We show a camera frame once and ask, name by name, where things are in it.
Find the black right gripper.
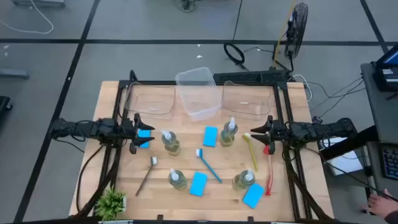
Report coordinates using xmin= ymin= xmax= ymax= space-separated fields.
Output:
xmin=250 ymin=114 xmax=292 ymax=156

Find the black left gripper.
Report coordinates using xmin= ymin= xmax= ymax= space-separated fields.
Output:
xmin=119 ymin=113 xmax=156 ymax=156

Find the blue cellulose sponge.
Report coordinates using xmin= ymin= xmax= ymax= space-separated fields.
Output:
xmin=202 ymin=125 xmax=219 ymax=147
xmin=242 ymin=182 xmax=266 ymax=210
xmin=137 ymin=129 xmax=152 ymax=149
xmin=188 ymin=171 xmax=208 ymax=197

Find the yellow-green dish brush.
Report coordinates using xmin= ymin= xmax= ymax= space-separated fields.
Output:
xmin=242 ymin=133 xmax=259 ymax=172

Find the dark grey dish brush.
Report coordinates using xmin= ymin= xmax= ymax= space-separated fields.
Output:
xmin=135 ymin=156 xmax=159 ymax=197

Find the yellow soap pump bottle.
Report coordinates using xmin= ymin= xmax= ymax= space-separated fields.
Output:
xmin=168 ymin=169 xmax=188 ymax=191
xmin=220 ymin=116 xmax=239 ymax=147
xmin=160 ymin=129 xmax=182 ymax=156
xmin=231 ymin=168 xmax=256 ymax=191

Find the red dish brush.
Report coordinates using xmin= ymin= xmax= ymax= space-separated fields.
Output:
xmin=262 ymin=144 xmax=274 ymax=196

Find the blue dish brush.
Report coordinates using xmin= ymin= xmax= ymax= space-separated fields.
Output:
xmin=195 ymin=148 xmax=223 ymax=184

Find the person's forearm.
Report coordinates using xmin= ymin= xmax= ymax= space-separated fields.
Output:
xmin=384 ymin=210 xmax=398 ymax=224

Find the tall clear plastic bin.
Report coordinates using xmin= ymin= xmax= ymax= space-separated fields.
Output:
xmin=175 ymin=67 xmax=223 ymax=122

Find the green plant in white pot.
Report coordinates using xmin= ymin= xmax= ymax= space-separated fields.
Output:
xmin=95 ymin=186 xmax=127 ymax=222

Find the white box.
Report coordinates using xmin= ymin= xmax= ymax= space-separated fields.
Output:
xmin=322 ymin=136 xmax=364 ymax=177

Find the silver aluminium bar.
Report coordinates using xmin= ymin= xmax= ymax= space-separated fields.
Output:
xmin=98 ymin=219 xmax=134 ymax=224

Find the black floor fan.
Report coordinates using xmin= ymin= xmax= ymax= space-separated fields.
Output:
xmin=284 ymin=2 xmax=309 ymax=72

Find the grey desk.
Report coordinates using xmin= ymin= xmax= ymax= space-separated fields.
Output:
xmin=360 ymin=62 xmax=398 ymax=197

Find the black keypad panel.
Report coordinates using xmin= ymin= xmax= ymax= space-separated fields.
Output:
xmin=381 ymin=146 xmax=398 ymax=181

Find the person's hand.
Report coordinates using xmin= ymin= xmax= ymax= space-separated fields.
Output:
xmin=360 ymin=188 xmax=394 ymax=215

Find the black laptop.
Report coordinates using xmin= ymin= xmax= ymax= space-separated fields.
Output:
xmin=371 ymin=45 xmax=398 ymax=93

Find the clear plastic handled tray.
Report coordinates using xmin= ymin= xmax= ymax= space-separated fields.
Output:
xmin=124 ymin=81 xmax=177 ymax=121
xmin=221 ymin=80 xmax=272 ymax=121

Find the black coiled cable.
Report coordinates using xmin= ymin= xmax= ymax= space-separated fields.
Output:
xmin=223 ymin=42 xmax=249 ymax=71

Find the yellow hanging cable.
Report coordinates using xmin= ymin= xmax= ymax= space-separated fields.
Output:
xmin=273 ymin=0 xmax=298 ymax=68

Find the black hanging cable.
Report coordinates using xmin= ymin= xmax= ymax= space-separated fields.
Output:
xmin=232 ymin=0 xmax=244 ymax=43

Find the white floor cable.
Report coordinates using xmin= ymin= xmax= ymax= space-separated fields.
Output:
xmin=0 ymin=0 xmax=54 ymax=34

